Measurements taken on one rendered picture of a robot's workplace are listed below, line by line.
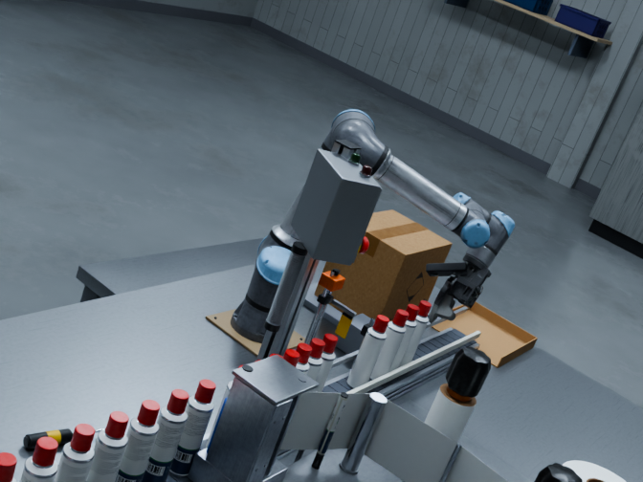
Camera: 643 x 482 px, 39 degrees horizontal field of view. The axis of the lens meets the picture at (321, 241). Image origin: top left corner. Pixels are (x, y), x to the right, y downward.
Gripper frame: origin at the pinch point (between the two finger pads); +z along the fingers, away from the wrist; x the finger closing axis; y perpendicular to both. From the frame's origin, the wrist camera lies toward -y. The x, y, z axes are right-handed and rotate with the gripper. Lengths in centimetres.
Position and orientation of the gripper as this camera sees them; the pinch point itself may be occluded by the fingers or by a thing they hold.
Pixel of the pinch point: (430, 317)
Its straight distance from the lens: 256.4
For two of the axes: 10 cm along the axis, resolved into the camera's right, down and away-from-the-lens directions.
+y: 7.6, 4.6, -4.5
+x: 3.2, 3.4, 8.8
